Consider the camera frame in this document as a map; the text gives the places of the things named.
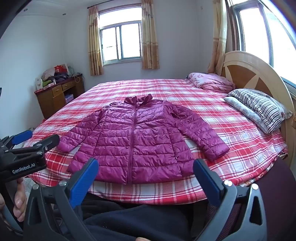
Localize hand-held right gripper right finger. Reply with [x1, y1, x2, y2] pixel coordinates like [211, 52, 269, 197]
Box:
[193, 159, 267, 241]

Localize striped pillow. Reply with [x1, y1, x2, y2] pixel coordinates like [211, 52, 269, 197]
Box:
[228, 88, 293, 134]

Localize brown wooden desk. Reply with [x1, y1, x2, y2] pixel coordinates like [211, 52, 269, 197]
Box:
[34, 74, 85, 120]

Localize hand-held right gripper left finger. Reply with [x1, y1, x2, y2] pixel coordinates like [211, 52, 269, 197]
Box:
[23, 158, 100, 241]

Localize pale plastic bag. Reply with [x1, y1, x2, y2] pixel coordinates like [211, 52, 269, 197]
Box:
[42, 68, 56, 79]

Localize sliding window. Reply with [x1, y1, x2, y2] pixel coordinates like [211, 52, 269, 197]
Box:
[98, 7, 142, 66]

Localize beige patterned curtain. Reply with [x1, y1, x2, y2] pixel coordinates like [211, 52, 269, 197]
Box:
[87, 6, 104, 76]
[141, 0, 160, 70]

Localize person's left hand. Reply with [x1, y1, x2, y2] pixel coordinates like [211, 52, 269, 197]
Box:
[0, 177, 26, 223]

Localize wooden headboard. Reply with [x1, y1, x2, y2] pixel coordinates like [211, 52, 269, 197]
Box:
[221, 50, 296, 167]

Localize grey floral pillow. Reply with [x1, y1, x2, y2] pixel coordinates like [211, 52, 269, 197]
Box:
[223, 96, 270, 133]

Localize magenta puffer jacket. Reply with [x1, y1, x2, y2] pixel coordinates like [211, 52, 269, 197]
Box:
[56, 94, 230, 185]

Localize large side window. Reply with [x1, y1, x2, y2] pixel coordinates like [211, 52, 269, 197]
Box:
[228, 0, 296, 86]

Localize pink folded quilt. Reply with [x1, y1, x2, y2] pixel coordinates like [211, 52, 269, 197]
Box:
[187, 72, 236, 92]

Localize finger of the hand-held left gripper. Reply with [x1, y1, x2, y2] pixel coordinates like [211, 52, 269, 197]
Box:
[1, 130, 33, 149]
[7, 134, 60, 156]

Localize dark purple clothes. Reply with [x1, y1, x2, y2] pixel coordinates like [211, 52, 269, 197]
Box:
[52, 73, 70, 82]

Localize bed with red plaid sheet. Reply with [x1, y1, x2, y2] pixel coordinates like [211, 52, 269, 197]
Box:
[23, 77, 289, 205]

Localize long beige curtain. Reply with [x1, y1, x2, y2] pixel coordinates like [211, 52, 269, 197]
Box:
[207, 0, 232, 75]

